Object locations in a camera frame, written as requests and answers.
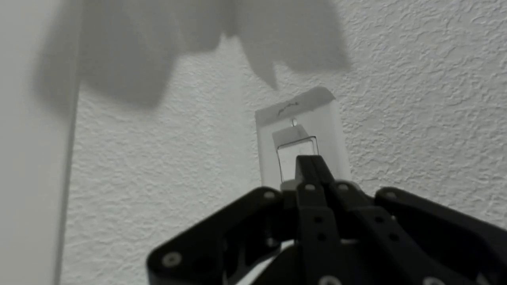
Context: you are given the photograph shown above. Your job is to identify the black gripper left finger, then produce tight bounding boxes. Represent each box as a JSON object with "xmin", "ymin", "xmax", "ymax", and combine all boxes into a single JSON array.
[{"xmin": 146, "ymin": 154, "xmax": 342, "ymax": 285}]

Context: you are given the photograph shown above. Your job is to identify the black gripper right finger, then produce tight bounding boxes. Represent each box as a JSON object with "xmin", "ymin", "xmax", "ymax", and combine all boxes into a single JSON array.
[{"xmin": 315, "ymin": 154, "xmax": 507, "ymax": 285}]

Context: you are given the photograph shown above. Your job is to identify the white light switch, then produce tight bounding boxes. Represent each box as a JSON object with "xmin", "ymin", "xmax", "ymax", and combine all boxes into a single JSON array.
[{"xmin": 254, "ymin": 86, "xmax": 352, "ymax": 191}]

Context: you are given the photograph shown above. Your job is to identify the white door frame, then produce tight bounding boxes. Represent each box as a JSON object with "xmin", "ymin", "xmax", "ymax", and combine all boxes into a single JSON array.
[{"xmin": 0, "ymin": 0, "xmax": 82, "ymax": 285}]

